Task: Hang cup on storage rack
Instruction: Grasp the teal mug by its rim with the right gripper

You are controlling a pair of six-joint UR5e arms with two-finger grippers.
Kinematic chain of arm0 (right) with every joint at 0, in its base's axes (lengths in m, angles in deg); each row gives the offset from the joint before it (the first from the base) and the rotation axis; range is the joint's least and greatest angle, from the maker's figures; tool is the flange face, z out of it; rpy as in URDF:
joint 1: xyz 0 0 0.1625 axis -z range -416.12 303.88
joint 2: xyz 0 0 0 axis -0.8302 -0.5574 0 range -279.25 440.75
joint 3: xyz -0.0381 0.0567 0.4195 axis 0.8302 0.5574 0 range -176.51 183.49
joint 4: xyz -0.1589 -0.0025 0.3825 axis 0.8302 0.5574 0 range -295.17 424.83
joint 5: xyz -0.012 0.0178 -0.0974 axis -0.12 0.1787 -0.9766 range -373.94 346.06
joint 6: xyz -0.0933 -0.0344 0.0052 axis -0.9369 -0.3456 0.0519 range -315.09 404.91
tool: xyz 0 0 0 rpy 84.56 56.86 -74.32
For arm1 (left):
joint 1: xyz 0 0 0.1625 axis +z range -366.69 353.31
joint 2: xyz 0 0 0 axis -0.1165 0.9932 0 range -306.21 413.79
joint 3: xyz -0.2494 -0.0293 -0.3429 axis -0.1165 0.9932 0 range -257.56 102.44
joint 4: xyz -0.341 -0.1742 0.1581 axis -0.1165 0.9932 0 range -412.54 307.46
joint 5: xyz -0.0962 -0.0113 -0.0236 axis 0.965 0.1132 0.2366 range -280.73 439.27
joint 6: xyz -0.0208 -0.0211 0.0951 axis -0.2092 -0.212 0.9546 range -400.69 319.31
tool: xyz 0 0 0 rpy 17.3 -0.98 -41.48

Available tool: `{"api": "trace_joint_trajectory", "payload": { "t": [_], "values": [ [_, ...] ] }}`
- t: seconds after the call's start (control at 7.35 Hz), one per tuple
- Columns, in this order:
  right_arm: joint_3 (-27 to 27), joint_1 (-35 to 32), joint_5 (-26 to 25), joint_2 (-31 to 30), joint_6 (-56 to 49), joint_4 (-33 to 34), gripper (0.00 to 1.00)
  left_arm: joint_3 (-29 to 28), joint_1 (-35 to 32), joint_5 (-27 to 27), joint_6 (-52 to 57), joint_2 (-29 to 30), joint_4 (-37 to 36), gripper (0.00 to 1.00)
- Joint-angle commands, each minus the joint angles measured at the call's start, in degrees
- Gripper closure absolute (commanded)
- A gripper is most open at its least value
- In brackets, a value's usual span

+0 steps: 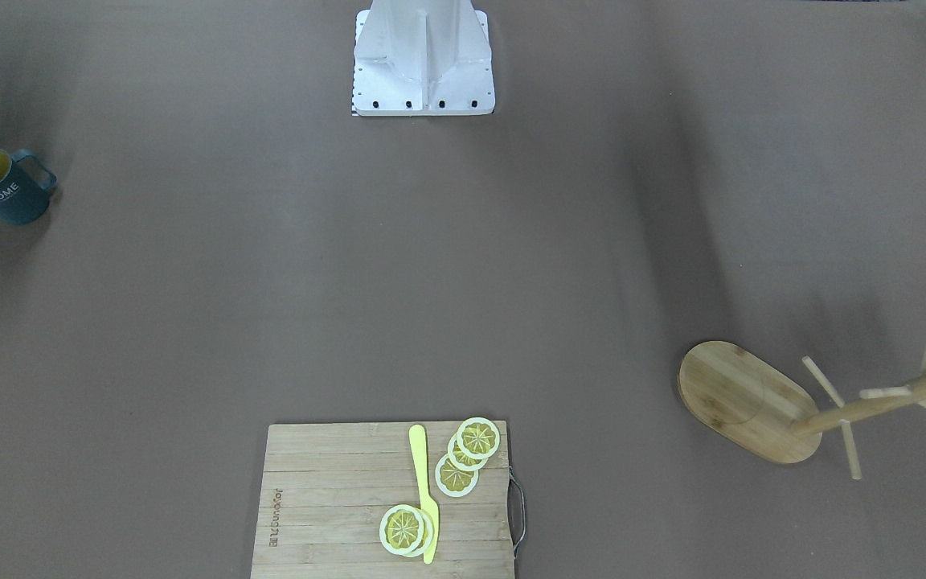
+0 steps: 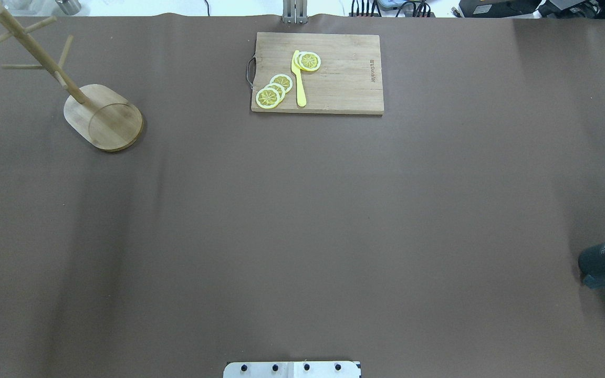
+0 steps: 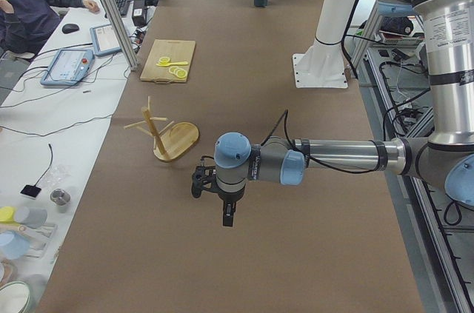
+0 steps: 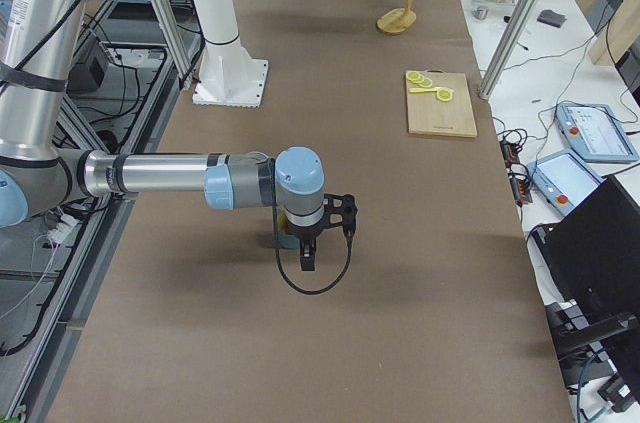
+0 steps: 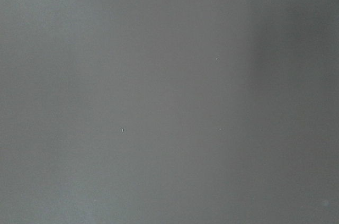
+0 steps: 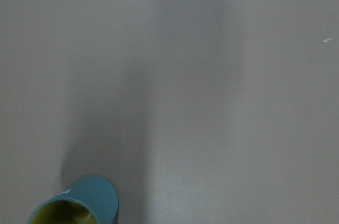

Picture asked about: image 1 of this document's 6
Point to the dark teal HOME mug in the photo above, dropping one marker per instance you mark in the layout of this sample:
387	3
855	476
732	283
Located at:
26	186

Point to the bamboo mug tree rack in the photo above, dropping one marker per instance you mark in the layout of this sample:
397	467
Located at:
763	411

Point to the yellow plastic knife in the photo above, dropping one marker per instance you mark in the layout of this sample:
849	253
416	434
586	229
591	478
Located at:
418	443

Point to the lemon slice middle stack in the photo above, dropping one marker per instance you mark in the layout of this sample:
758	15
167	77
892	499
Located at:
460	459

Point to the lemon slice under front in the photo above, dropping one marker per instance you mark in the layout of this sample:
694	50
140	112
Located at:
428	530

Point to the bamboo cutting board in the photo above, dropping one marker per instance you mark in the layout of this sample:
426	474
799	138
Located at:
326	487

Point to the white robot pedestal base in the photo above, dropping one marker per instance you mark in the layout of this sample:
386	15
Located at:
422	58

